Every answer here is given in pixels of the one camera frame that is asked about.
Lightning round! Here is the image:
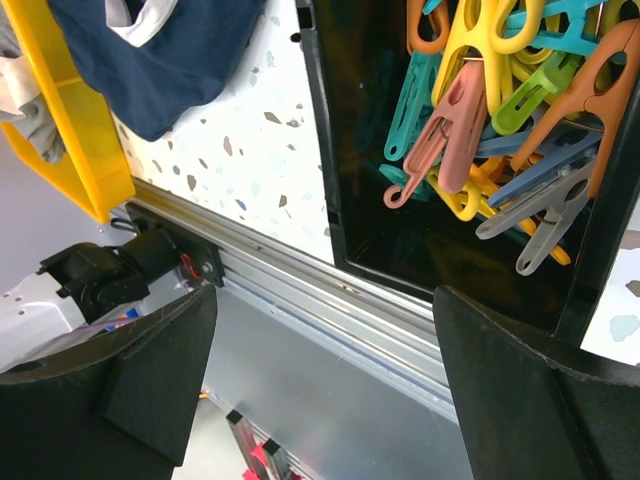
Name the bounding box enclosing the yellow plastic tray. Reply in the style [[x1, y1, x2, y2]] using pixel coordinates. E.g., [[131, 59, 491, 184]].
[[1, 1, 135, 223]]

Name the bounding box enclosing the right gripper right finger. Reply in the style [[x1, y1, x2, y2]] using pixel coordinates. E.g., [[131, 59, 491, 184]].
[[433, 286, 639, 479]]

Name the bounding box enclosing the grey underwear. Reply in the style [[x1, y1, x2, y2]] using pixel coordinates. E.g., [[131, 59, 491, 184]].
[[1, 7, 66, 164]]

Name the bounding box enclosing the pink clothespin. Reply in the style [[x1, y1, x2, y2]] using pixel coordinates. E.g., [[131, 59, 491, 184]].
[[383, 62, 487, 209]]

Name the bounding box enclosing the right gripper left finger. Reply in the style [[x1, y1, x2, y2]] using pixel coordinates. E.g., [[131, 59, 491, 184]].
[[1, 285, 218, 479]]

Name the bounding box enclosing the black clip box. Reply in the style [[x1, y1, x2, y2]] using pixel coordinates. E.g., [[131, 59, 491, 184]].
[[297, 1, 639, 345]]

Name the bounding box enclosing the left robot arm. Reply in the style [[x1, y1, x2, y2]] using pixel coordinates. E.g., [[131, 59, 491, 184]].
[[1, 230, 180, 372]]

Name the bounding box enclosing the aluminium rail frame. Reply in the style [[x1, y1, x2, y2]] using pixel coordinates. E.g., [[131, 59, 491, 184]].
[[132, 181, 471, 479]]

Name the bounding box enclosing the navy underwear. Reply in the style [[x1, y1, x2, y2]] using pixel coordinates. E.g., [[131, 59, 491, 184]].
[[48, 0, 264, 141]]

